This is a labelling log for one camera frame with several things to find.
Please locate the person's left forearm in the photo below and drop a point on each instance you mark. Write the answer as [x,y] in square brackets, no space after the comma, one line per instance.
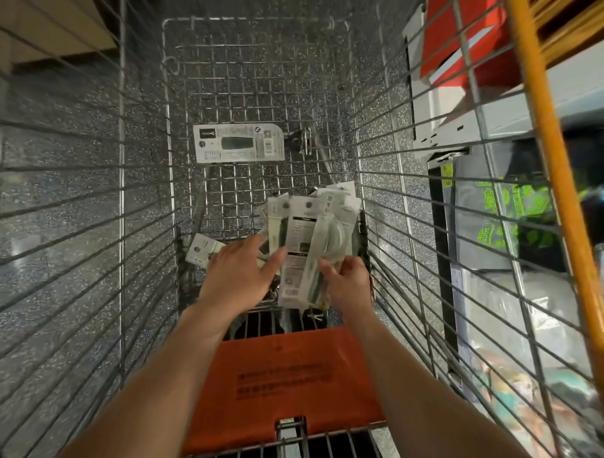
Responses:
[151,396]

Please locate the red packets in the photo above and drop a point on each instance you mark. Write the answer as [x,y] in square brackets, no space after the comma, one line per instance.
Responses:
[453,38]

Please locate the large open cardboard box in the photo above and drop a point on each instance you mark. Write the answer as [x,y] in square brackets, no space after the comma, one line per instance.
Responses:
[52,28]

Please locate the orange cart seat flap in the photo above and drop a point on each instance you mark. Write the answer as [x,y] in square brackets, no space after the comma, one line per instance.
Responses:
[283,387]

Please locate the person's left hand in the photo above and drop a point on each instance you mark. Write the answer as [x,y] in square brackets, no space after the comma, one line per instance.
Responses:
[236,283]

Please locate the grey carded item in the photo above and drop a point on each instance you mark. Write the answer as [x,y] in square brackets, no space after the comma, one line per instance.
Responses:
[236,143]

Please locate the pile of packaged kitchen tools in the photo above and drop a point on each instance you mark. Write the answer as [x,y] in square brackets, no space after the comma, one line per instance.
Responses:
[344,222]

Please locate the green black packets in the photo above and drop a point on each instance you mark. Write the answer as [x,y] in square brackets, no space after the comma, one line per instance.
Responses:
[514,217]

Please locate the person's right forearm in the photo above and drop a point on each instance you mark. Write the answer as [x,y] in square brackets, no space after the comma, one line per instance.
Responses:
[425,396]

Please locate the person's right hand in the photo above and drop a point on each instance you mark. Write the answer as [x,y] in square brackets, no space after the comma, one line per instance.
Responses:
[351,292]

